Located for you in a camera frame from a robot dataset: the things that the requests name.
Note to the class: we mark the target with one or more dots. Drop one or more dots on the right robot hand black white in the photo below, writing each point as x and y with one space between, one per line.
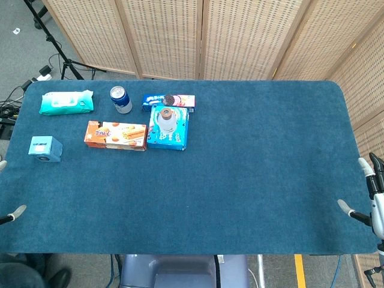
378 210

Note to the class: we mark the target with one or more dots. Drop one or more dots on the left robot hand black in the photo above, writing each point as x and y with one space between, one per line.
16 211

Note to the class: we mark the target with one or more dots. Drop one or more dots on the small light blue box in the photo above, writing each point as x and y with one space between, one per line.
42 147

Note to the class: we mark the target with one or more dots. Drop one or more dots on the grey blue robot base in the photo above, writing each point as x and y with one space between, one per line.
183 271

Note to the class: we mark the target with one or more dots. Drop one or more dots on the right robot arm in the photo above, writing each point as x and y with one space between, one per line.
378 264

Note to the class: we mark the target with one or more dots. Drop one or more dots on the orange biscuit box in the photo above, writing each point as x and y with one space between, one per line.
117 135

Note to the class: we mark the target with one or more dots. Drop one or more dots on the black tripod stand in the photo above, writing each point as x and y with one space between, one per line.
54 45

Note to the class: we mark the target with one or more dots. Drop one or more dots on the black shoe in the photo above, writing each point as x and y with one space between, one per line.
57 277

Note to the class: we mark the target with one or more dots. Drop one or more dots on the green wet wipes pack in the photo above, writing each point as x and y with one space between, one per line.
66 103

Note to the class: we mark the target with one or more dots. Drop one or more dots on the white table leg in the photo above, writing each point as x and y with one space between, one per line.
261 270

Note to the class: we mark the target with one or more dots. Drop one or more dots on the white power strip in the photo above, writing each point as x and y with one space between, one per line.
43 77

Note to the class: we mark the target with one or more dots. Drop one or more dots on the black power adapter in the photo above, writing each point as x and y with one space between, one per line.
45 70

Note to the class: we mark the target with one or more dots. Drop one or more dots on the blue white drink can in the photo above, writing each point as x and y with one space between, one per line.
121 102

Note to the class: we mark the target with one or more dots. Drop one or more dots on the blue carpet table mat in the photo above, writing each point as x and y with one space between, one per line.
210 186

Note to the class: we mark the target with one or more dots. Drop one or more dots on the frosted bottle with wooden cap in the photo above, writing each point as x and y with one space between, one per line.
166 120

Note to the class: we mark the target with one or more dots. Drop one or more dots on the blue square cookie box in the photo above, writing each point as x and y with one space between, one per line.
177 135

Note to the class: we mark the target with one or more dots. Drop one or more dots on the long blue pink cookie box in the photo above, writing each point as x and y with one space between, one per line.
156 100

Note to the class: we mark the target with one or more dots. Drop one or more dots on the white paper scrap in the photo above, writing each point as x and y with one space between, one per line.
17 30

